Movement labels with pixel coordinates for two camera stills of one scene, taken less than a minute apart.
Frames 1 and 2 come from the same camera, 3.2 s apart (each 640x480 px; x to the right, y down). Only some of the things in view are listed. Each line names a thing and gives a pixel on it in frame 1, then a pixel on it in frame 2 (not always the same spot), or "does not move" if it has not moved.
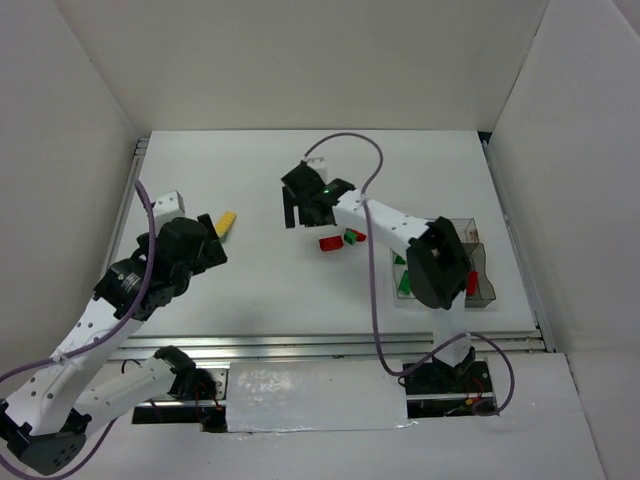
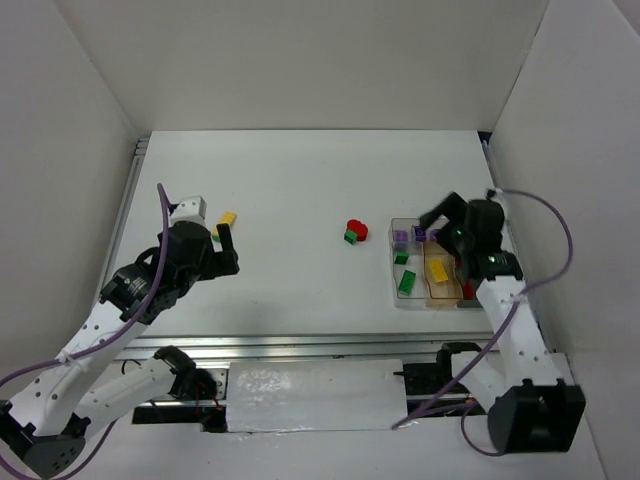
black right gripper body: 300,201 to 447,234
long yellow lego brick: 224,224 does not move
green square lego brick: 350,236 does not move
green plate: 405,284 does not move
